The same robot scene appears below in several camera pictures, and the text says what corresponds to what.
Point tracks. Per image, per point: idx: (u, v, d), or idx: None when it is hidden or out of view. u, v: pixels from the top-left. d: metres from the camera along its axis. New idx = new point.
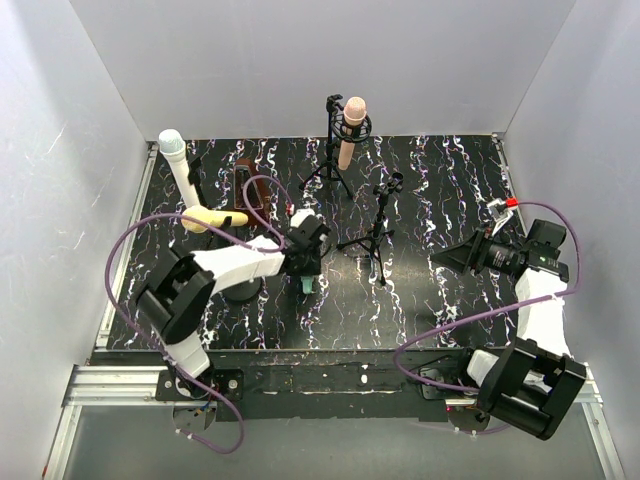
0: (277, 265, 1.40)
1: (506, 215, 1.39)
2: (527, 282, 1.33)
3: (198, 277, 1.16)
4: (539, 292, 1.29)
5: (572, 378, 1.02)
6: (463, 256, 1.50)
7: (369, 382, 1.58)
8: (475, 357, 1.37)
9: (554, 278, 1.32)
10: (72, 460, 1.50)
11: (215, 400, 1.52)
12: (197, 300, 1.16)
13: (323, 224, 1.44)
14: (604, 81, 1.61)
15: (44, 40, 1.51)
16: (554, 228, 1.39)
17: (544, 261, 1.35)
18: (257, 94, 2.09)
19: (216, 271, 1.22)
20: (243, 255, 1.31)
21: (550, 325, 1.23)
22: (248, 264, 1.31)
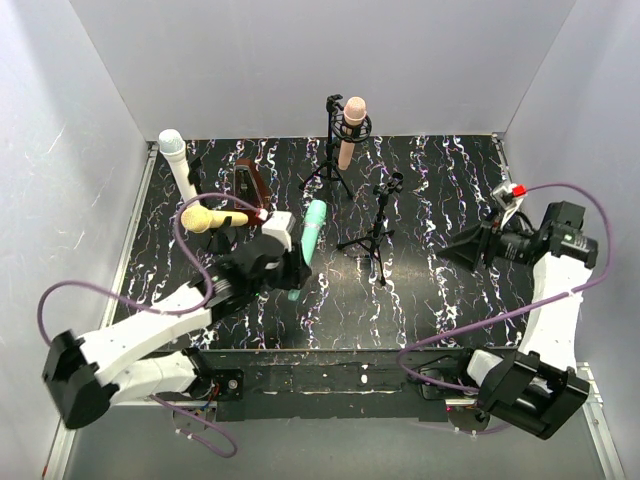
0: (206, 319, 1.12)
1: (515, 206, 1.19)
2: (546, 273, 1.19)
3: (79, 375, 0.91)
4: (554, 291, 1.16)
5: (573, 393, 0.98)
6: (471, 253, 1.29)
7: (369, 383, 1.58)
8: (477, 356, 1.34)
9: (575, 265, 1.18)
10: (72, 459, 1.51)
11: (215, 400, 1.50)
12: (86, 401, 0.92)
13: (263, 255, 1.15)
14: (605, 81, 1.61)
15: (44, 40, 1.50)
16: (573, 206, 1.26)
17: (568, 240, 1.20)
18: (257, 94, 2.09)
19: (111, 355, 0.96)
20: (154, 321, 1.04)
21: (560, 333, 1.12)
22: (160, 334, 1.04)
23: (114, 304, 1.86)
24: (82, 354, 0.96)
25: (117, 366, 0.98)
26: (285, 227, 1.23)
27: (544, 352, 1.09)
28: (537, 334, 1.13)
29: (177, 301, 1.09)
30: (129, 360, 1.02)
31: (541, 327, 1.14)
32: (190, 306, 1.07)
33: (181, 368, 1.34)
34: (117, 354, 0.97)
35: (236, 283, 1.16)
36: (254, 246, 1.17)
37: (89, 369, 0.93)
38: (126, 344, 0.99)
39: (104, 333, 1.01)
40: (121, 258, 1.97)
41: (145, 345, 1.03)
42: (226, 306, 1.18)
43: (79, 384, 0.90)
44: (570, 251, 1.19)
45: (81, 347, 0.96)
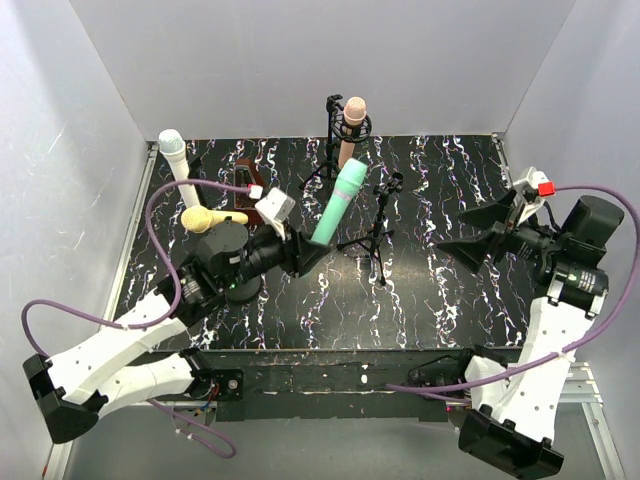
0: (180, 325, 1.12)
1: (539, 204, 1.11)
2: (539, 326, 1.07)
3: (47, 401, 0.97)
4: (542, 350, 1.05)
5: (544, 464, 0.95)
6: (476, 252, 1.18)
7: (370, 383, 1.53)
8: (475, 363, 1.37)
9: (575, 316, 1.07)
10: (72, 460, 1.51)
11: (215, 400, 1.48)
12: (62, 421, 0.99)
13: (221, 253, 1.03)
14: (604, 81, 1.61)
15: (43, 40, 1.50)
16: (597, 226, 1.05)
17: (572, 282, 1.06)
18: (257, 94, 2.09)
19: (77, 378, 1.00)
20: (121, 337, 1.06)
21: (543, 398, 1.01)
22: (127, 350, 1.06)
23: (114, 304, 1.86)
24: (50, 377, 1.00)
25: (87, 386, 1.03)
26: (276, 219, 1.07)
27: (522, 419, 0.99)
28: (517, 398, 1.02)
29: (144, 311, 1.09)
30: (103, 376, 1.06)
31: (522, 390, 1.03)
32: (156, 317, 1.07)
33: (178, 371, 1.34)
34: (83, 376, 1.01)
35: (207, 283, 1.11)
36: (215, 237, 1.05)
37: (57, 395, 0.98)
38: (91, 365, 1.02)
39: (71, 353, 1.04)
40: (121, 258, 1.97)
41: (114, 361, 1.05)
42: (202, 308, 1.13)
43: (48, 410, 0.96)
44: (574, 293, 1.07)
45: (48, 371, 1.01)
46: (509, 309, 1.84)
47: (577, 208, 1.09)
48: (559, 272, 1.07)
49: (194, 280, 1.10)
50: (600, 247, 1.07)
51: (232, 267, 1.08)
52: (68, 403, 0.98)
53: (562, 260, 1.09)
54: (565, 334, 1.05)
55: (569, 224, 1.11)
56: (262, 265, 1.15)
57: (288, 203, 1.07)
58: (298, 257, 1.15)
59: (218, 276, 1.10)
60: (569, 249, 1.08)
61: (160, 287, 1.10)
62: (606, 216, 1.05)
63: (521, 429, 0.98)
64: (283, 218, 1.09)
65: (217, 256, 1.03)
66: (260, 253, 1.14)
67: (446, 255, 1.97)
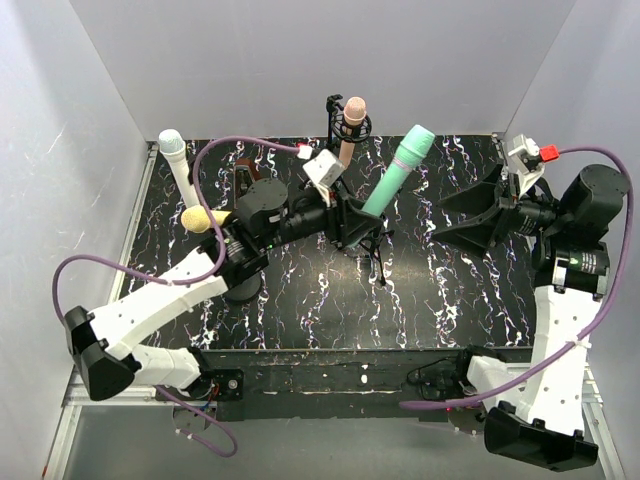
0: (222, 284, 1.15)
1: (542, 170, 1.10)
2: (550, 316, 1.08)
3: (90, 352, 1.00)
4: (557, 340, 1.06)
5: (580, 458, 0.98)
6: (479, 237, 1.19)
7: (370, 382, 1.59)
8: (474, 365, 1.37)
9: (584, 298, 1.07)
10: (72, 460, 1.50)
11: (215, 400, 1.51)
12: (101, 374, 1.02)
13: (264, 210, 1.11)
14: (604, 81, 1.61)
15: (44, 40, 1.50)
16: (600, 209, 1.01)
17: (575, 267, 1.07)
18: (257, 94, 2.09)
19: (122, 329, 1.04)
20: (164, 292, 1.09)
21: (567, 390, 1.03)
22: (169, 306, 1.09)
23: None
24: (93, 329, 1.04)
25: (128, 340, 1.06)
26: (318, 183, 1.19)
27: (550, 417, 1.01)
28: (542, 395, 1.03)
29: (187, 269, 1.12)
30: (143, 332, 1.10)
31: (546, 385, 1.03)
32: (199, 275, 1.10)
33: (188, 362, 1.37)
34: (125, 330, 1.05)
35: (248, 244, 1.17)
36: (256, 198, 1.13)
37: (99, 347, 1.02)
38: (134, 319, 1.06)
39: (113, 307, 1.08)
40: (121, 258, 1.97)
41: (154, 317, 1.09)
42: (244, 270, 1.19)
43: (91, 362, 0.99)
44: (578, 277, 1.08)
45: (91, 323, 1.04)
46: (509, 309, 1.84)
47: (578, 186, 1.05)
48: (561, 259, 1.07)
49: (236, 240, 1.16)
50: (602, 227, 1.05)
51: (273, 226, 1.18)
52: (109, 356, 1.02)
53: (560, 243, 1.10)
54: (576, 320, 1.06)
55: (569, 202, 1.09)
56: (304, 228, 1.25)
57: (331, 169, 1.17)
58: (341, 226, 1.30)
59: (259, 236, 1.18)
60: (568, 232, 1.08)
61: (203, 247, 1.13)
62: (609, 197, 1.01)
63: (552, 427, 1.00)
64: (327, 183, 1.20)
65: (258, 215, 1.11)
66: (303, 215, 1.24)
67: (446, 254, 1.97)
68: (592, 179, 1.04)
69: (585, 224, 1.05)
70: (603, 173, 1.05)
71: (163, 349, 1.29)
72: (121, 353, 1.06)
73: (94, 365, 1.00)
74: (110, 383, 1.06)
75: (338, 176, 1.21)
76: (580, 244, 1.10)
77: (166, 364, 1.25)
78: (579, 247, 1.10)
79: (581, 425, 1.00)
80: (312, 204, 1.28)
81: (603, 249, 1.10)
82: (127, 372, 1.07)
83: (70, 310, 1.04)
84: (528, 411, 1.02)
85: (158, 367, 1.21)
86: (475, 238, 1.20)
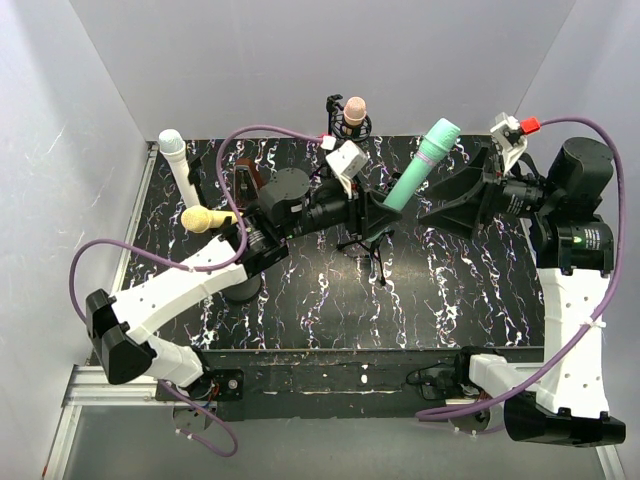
0: (242, 273, 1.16)
1: (524, 146, 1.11)
2: (561, 299, 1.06)
3: (110, 335, 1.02)
4: (572, 324, 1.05)
5: (609, 437, 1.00)
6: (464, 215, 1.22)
7: (369, 383, 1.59)
8: (475, 363, 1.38)
9: (593, 277, 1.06)
10: (72, 461, 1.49)
11: (215, 400, 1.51)
12: (119, 357, 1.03)
13: (288, 200, 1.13)
14: (605, 82, 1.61)
15: (44, 41, 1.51)
16: (591, 178, 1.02)
17: (578, 245, 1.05)
18: (258, 94, 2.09)
19: (141, 313, 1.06)
20: (184, 278, 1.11)
21: (587, 373, 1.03)
22: (189, 292, 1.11)
23: None
24: (114, 312, 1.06)
25: (147, 325, 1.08)
26: (342, 173, 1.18)
27: (575, 403, 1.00)
28: (564, 382, 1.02)
29: (209, 256, 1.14)
30: (162, 318, 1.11)
31: (567, 372, 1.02)
32: (219, 263, 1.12)
33: (191, 358, 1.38)
34: (146, 313, 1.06)
35: (269, 234, 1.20)
36: (278, 188, 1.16)
37: (120, 329, 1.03)
38: (155, 303, 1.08)
39: (135, 291, 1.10)
40: (121, 258, 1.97)
41: (175, 303, 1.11)
42: (264, 260, 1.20)
43: (111, 343, 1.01)
44: (582, 254, 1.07)
45: (112, 306, 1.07)
46: (510, 309, 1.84)
47: (564, 158, 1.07)
48: (565, 240, 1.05)
49: (257, 230, 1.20)
50: (597, 197, 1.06)
51: (294, 216, 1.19)
52: (129, 339, 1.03)
53: (558, 220, 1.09)
54: (588, 301, 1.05)
55: (559, 177, 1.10)
56: (324, 219, 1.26)
57: (356, 159, 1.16)
58: (362, 219, 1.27)
59: (280, 226, 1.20)
60: (563, 208, 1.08)
61: (225, 234, 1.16)
62: (597, 165, 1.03)
63: (577, 413, 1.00)
64: (350, 174, 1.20)
65: (280, 204, 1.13)
66: (324, 206, 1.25)
67: (446, 254, 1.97)
68: (577, 150, 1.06)
69: (579, 196, 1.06)
70: (585, 143, 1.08)
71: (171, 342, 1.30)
72: (140, 338, 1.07)
73: (114, 347, 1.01)
74: (127, 368, 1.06)
75: (360, 168, 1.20)
76: (579, 219, 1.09)
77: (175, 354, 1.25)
78: (578, 222, 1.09)
79: (606, 406, 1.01)
80: (333, 195, 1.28)
81: (600, 221, 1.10)
82: (144, 358, 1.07)
83: (94, 292, 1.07)
84: (552, 400, 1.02)
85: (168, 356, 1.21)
86: (461, 218, 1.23)
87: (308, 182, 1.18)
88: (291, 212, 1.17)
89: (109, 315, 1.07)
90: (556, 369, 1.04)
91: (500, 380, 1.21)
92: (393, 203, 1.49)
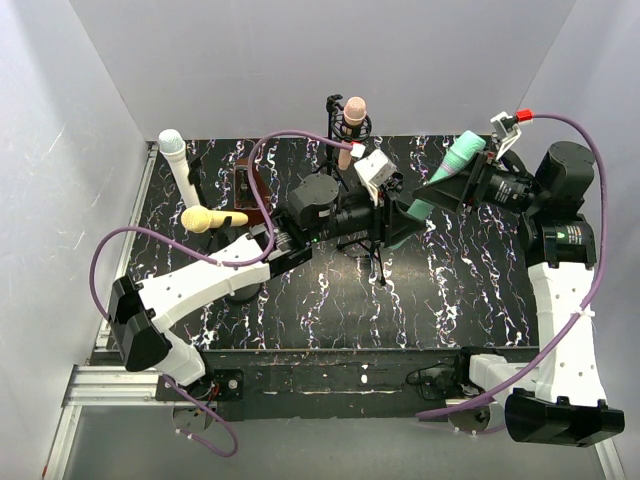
0: (267, 272, 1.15)
1: (516, 134, 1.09)
2: (550, 292, 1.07)
3: (135, 321, 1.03)
4: (563, 315, 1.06)
5: (611, 428, 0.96)
6: (457, 190, 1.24)
7: (370, 383, 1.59)
8: (475, 363, 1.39)
9: (578, 268, 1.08)
10: (72, 461, 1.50)
11: (215, 400, 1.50)
12: (142, 344, 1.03)
13: (314, 205, 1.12)
14: (605, 82, 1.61)
15: (44, 41, 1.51)
16: (574, 182, 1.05)
17: (563, 241, 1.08)
18: (257, 94, 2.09)
19: (167, 302, 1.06)
20: (211, 271, 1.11)
21: (582, 361, 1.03)
22: (214, 285, 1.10)
23: None
24: (141, 298, 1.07)
25: (171, 314, 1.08)
26: (371, 181, 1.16)
27: (572, 393, 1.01)
28: (560, 371, 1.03)
29: (236, 252, 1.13)
30: (186, 308, 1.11)
31: (562, 361, 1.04)
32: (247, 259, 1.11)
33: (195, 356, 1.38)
34: (172, 302, 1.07)
35: (295, 237, 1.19)
36: (306, 192, 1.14)
37: (146, 315, 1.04)
38: (181, 293, 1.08)
39: (163, 280, 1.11)
40: (121, 258, 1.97)
41: (200, 295, 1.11)
42: (289, 262, 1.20)
43: (136, 329, 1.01)
44: (566, 250, 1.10)
45: (139, 292, 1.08)
46: (509, 309, 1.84)
47: (549, 162, 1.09)
48: (550, 236, 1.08)
49: (283, 232, 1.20)
50: (580, 198, 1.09)
51: (321, 221, 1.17)
52: (153, 326, 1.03)
53: (543, 220, 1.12)
54: (576, 292, 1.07)
55: (543, 179, 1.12)
56: (350, 225, 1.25)
57: (386, 167, 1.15)
58: (386, 226, 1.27)
59: (306, 229, 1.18)
60: (548, 208, 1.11)
61: (252, 233, 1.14)
62: (581, 169, 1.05)
63: (577, 402, 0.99)
64: (377, 182, 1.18)
65: (308, 209, 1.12)
66: (349, 212, 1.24)
67: (446, 254, 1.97)
68: (561, 154, 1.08)
69: (563, 198, 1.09)
70: (570, 147, 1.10)
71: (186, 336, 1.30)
72: (164, 326, 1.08)
73: (138, 333, 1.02)
74: (147, 355, 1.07)
75: (387, 176, 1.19)
76: (563, 218, 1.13)
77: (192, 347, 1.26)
78: (561, 220, 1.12)
79: (604, 394, 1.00)
80: (359, 201, 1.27)
81: (583, 220, 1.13)
82: (164, 347, 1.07)
83: (123, 276, 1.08)
84: (551, 391, 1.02)
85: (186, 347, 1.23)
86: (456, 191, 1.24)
87: (337, 188, 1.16)
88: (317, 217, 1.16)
89: (134, 300, 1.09)
90: (551, 360, 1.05)
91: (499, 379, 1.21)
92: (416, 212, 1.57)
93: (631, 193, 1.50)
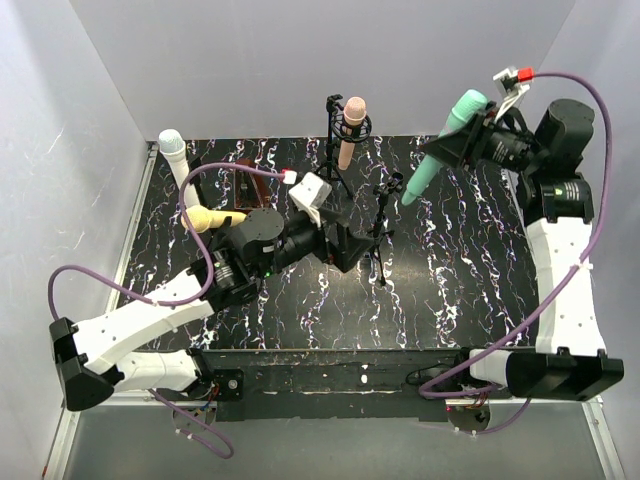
0: (208, 308, 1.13)
1: (518, 93, 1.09)
2: (549, 246, 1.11)
3: (68, 366, 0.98)
4: (563, 268, 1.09)
5: (610, 377, 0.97)
6: (459, 148, 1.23)
7: (369, 383, 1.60)
8: (475, 356, 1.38)
9: (576, 223, 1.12)
10: (71, 461, 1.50)
11: (215, 400, 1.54)
12: (78, 389, 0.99)
13: (260, 239, 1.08)
14: (607, 81, 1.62)
15: (44, 40, 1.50)
16: (574, 139, 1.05)
17: (561, 198, 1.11)
18: (258, 95, 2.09)
19: (101, 345, 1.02)
20: (147, 312, 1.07)
21: (581, 313, 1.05)
22: (151, 325, 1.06)
23: (114, 304, 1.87)
24: (75, 342, 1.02)
25: (108, 357, 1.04)
26: (312, 204, 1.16)
27: (572, 343, 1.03)
28: (560, 322, 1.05)
29: (174, 290, 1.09)
30: (125, 349, 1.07)
31: (562, 312, 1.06)
32: (184, 297, 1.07)
33: (184, 366, 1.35)
34: (106, 346, 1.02)
35: (239, 269, 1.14)
36: (251, 226, 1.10)
37: (79, 361, 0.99)
38: (116, 336, 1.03)
39: (98, 322, 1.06)
40: (121, 258, 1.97)
41: (138, 336, 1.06)
42: (232, 296, 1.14)
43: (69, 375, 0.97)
44: (564, 207, 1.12)
45: (73, 336, 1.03)
46: (510, 309, 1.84)
47: (548, 120, 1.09)
48: (547, 194, 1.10)
49: (227, 265, 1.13)
50: (577, 155, 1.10)
51: (268, 254, 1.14)
52: (88, 371, 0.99)
53: (543, 178, 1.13)
54: (574, 246, 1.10)
55: (541, 138, 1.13)
56: (297, 252, 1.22)
57: (323, 189, 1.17)
58: (345, 251, 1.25)
59: (251, 262, 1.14)
60: (547, 167, 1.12)
61: (192, 268, 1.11)
62: (578, 125, 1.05)
63: (576, 352, 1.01)
64: (316, 204, 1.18)
65: (251, 243, 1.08)
66: (295, 239, 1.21)
67: (446, 254, 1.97)
68: (560, 111, 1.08)
69: (562, 155, 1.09)
70: (568, 104, 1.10)
71: (152, 353, 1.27)
72: (101, 368, 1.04)
73: (72, 379, 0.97)
74: (87, 397, 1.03)
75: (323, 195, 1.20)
76: (560, 176, 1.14)
77: (152, 369, 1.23)
78: (559, 178, 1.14)
79: (602, 344, 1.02)
80: (301, 226, 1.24)
81: (581, 177, 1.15)
82: (105, 389, 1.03)
83: (57, 319, 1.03)
84: (551, 342, 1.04)
85: (144, 371, 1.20)
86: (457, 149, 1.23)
87: (281, 222, 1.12)
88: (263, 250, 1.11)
89: (70, 343, 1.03)
90: (551, 312, 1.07)
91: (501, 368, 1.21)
92: (409, 199, 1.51)
93: (631, 192, 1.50)
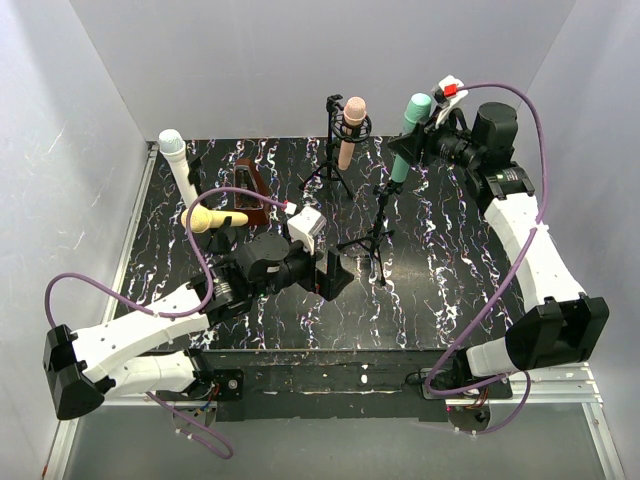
0: (206, 322, 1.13)
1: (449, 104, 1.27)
2: (507, 219, 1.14)
3: (66, 373, 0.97)
4: (523, 232, 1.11)
5: (596, 318, 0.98)
6: None
7: (369, 383, 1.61)
8: (472, 355, 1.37)
9: (524, 198, 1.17)
10: (72, 460, 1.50)
11: (215, 400, 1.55)
12: (75, 395, 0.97)
13: (265, 259, 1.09)
14: (604, 82, 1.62)
15: (44, 41, 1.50)
16: (504, 136, 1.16)
17: (504, 181, 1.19)
18: (258, 94, 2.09)
19: (99, 353, 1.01)
20: (145, 324, 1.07)
21: (555, 265, 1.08)
22: (149, 337, 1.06)
23: (114, 304, 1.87)
24: (73, 350, 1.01)
25: (105, 365, 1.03)
26: (311, 232, 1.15)
27: (556, 292, 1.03)
28: (538, 278, 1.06)
29: (175, 302, 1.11)
30: (120, 360, 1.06)
31: (537, 269, 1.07)
32: (185, 309, 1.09)
33: (182, 368, 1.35)
34: (105, 354, 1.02)
35: (238, 288, 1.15)
36: (260, 247, 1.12)
37: (76, 368, 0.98)
38: (115, 345, 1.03)
39: (97, 331, 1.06)
40: (121, 258, 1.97)
41: (135, 346, 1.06)
42: (228, 311, 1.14)
43: (66, 382, 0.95)
44: (510, 189, 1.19)
45: (73, 344, 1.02)
46: (509, 309, 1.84)
47: (480, 121, 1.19)
48: (493, 180, 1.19)
49: (225, 281, 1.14)
50: (510, 146, 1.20)
51: (269, 275, 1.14)
52: (85, 379, 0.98)
53: (485, 171, 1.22)
54: (527, 215, 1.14)
55: (476, 136, 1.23)
56: (288, 278, 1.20)
57: (321, 220, 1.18)
58: (331, 279, 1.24)
59: (251, 283, 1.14)
60: (486, 161, 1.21)
61: (192, 283, 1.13)
62: (505, 122, 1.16)
63: (561, 298, 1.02)
64: (316, 233, 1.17)
65: (258, 263, 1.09)
66: (288, 265, 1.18)
67: (446, 254, 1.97)
68: (488, 113, 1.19)
69: (497, 150, 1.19)
70: (494, 107, 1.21)
71: (149, 359, 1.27)
72: (96, 376, 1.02)
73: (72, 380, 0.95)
74: (81, 404, 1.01)
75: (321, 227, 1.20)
76: (500, 166, 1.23)
77: (150, 373, 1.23)
78: (499, 167, 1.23)
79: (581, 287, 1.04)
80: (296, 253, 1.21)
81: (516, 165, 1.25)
82: (96, 399, 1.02)
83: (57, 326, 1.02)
84: (537, 295, 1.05)
85: (141, 376, 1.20)
86: None
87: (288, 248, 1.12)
88: (263, 272, 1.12)
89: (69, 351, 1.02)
90: (528, 272, 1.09)
91: (501, 357, 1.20)
92: (399, 178, 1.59)
93: (626, 193, 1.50)
